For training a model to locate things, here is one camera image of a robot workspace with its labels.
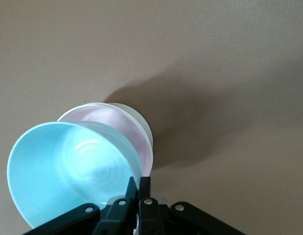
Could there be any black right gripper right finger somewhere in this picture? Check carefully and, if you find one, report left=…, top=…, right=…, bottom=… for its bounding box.
left=137, top=176, right=248, bottom=235

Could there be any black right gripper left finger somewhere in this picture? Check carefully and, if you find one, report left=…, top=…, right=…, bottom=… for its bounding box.
left=22, top=176, right=138, bottom=235

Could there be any light blue bowl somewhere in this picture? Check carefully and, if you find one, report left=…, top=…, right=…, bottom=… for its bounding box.
left=6, top=120, right=144, bottom=231

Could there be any pink bowl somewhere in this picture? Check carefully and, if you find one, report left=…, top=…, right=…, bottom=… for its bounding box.
left=57, top=107, right=154, bottom=177

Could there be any white bowl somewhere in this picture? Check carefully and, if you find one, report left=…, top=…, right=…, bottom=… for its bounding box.
left=68, top=102, right=155, bottom=157

